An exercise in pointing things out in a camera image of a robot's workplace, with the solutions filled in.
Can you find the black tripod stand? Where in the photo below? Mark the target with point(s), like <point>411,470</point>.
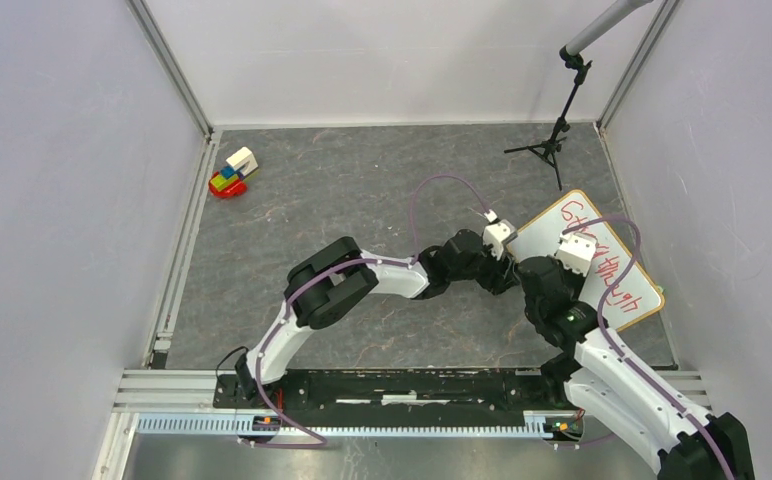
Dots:
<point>547,149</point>

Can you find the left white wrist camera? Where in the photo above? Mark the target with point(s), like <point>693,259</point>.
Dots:
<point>497,234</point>

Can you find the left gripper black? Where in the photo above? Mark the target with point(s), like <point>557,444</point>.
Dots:
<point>498,282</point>

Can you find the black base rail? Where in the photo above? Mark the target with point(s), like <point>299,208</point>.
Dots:
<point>418,398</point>

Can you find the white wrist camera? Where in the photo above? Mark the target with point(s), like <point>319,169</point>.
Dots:
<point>576,252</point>
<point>497,234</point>

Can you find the colourful toy block stack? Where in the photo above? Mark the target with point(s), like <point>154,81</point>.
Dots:
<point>231,180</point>

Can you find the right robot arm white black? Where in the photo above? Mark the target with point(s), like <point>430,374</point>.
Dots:
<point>596,372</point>

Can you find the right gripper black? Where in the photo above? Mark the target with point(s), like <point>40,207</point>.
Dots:
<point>576,276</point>

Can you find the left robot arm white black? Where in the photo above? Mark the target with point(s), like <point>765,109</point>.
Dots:
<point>329,284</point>

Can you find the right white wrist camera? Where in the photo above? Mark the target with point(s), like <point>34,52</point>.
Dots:
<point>576,252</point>

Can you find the grey pole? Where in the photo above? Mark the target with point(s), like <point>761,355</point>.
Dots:
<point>608,19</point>

